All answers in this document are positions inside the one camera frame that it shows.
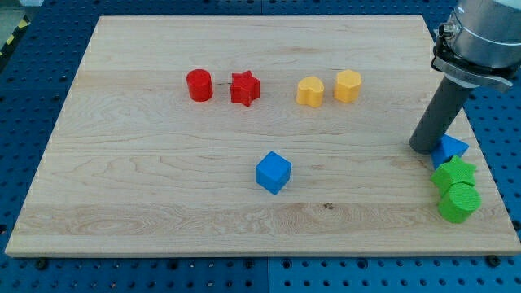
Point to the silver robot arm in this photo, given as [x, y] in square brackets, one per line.
[479, 44]

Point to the blue cube block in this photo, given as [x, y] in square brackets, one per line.
[273, 172]

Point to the wooden board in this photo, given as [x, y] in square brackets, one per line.
[136, 168]

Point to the red star block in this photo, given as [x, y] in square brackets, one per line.
[245, 88]

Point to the yellow heart block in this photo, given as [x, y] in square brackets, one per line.
[310, 91]

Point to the red cylinder block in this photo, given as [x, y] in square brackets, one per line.
[199, 82]

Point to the yellow hexagon block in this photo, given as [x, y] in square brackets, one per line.
[347, 86]

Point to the blue triangle block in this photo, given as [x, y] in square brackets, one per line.
[446, 148]

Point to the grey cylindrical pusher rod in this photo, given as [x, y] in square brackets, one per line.
[445, 105]

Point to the green star block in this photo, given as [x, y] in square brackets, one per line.
[455, 171]

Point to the green cylinder block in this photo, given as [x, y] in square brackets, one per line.
[459, 202]

